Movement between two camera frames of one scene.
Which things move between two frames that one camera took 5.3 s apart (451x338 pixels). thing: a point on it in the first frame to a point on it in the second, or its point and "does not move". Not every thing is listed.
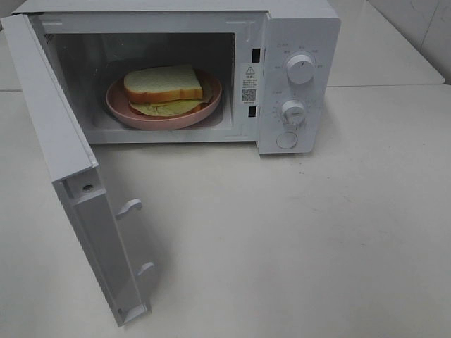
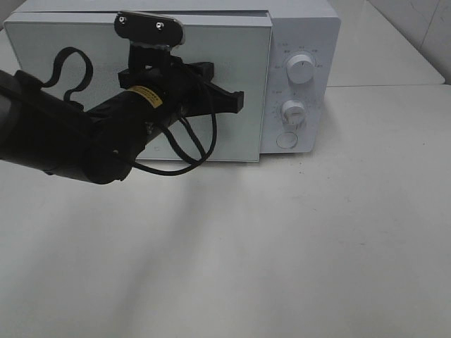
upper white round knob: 301,69 does not move
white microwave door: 62,154 to 239,46
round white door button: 286,140 does not move
